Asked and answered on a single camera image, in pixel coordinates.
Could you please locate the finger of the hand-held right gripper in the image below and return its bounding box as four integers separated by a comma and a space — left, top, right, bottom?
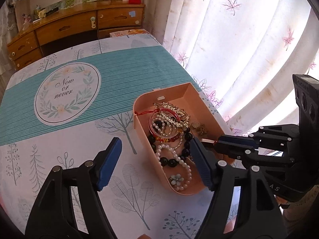
218, 125, 299, 151
214, 143, 295, 170

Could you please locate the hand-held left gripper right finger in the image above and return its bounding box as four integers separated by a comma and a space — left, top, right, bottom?
189, 137, 287, 239

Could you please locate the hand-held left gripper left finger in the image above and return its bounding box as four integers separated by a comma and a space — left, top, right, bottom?
25, 137, 123, 239

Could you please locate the pearl bracelet with blue flower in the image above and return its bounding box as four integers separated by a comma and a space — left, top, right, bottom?
155, 143, 193, 193

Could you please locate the pink red bangle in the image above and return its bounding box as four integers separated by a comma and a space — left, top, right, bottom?
149, 108, 185, 140

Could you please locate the pink jewelry box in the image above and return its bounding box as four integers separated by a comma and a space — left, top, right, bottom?
133, 82, 236, 195

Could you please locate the person's right forearm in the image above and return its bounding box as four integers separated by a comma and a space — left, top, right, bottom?
282, 200, 314, 223

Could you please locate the printed tree pattern tablecloth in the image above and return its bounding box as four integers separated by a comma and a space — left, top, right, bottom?
0, 33, 283, 239

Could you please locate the floral white curtain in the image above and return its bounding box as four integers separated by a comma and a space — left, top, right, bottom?
143, 0, 319, 156

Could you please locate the orange cardboard box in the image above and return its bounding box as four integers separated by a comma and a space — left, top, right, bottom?
109, 28, 150, 39

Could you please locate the wooden desk with drawers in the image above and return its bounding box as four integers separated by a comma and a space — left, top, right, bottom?
6, 2, 146, 72

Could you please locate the row of green picture cards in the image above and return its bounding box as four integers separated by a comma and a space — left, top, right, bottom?
33, 0, 97, 18

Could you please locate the white lace bedspread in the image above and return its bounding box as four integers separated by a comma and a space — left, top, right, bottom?
0, 4, 19, 31

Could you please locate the black bead bracelet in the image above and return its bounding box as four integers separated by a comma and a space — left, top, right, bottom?
147, 127, 194, 169

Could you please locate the small pearl strand bracelet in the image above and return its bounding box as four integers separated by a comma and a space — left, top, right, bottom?
159, 139, 184, 152

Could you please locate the amber bead bracelet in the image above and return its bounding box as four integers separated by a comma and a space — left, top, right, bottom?
154, 134, 181, 143

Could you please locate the white pearl bracelet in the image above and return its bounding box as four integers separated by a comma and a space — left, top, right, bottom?
152, 116, 175, 137

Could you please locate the red string bracelet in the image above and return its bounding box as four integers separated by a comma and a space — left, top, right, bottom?
135, 106, 162, 117

